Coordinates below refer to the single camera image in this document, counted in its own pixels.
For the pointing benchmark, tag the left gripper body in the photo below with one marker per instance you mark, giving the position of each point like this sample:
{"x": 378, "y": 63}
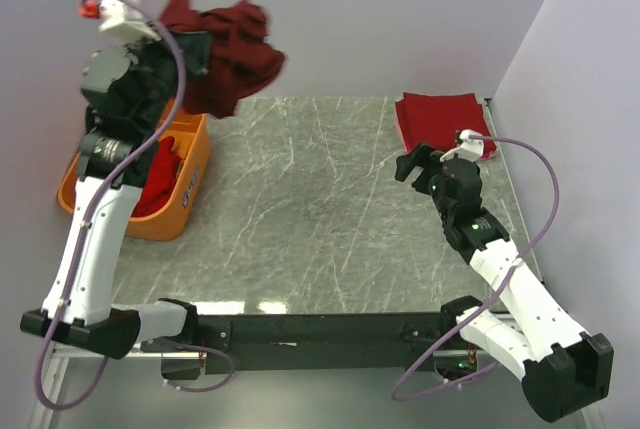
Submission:
{"x": 187, "y": 49}

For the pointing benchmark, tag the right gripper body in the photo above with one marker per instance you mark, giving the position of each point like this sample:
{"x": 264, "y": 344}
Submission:
{"x": 427, "y": 165}

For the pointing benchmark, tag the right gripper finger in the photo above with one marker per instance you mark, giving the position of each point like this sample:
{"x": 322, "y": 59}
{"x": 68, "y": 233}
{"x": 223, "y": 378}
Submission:
{"x": 425, "y": 154}
{"x": 405, "y": 164}

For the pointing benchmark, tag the dark red t shirt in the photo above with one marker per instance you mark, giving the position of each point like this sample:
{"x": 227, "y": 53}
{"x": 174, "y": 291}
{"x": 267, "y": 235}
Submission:
{"x": 241, "y": 60}

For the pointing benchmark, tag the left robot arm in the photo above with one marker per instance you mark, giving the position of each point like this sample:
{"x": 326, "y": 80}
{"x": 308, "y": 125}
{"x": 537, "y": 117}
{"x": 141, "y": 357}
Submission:
{"x": 112, "y": 168}

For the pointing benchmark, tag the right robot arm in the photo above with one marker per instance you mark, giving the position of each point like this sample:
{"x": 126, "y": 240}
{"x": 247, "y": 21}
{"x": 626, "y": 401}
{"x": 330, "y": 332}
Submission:
{"x": 561, "y": 367}

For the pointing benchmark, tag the folded dark red shirt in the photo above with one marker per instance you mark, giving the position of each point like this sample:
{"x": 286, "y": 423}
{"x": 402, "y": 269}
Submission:
{"x": 437, "y": 119}

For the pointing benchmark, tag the orange plastic basket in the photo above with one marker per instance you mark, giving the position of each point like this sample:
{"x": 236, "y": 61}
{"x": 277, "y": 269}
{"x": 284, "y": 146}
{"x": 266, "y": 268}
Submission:
{"x": 194, "y": 146}

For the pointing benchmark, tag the bright red shirt in basket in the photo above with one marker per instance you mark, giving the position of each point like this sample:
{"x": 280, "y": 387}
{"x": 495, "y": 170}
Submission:
{"x": 161, "y": 180}

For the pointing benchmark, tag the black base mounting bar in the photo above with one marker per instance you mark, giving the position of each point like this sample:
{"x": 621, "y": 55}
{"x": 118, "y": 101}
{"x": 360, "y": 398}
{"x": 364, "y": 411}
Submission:
{"x": 312, "y": 341}

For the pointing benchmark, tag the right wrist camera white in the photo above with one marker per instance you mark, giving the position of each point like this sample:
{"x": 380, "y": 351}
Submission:
{"x": 470, "y": 147}

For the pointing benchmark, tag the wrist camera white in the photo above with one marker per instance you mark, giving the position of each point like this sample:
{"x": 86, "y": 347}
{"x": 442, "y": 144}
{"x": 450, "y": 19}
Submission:
{"x": 470, "y": 147}
{"x": 119, "y": 21}

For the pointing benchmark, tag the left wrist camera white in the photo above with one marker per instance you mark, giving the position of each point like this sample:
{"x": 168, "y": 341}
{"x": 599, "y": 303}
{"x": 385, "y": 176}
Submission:
{"x": 119, "y": 21}

